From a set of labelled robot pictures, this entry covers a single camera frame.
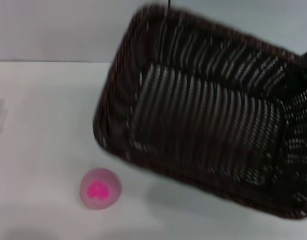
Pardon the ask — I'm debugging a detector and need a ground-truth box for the dark brown woven basket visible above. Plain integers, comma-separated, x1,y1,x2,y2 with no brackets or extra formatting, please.
92,4,307,221

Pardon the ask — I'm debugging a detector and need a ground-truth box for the pink translucent ball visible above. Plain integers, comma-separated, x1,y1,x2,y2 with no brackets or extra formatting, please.
79,167,123,211

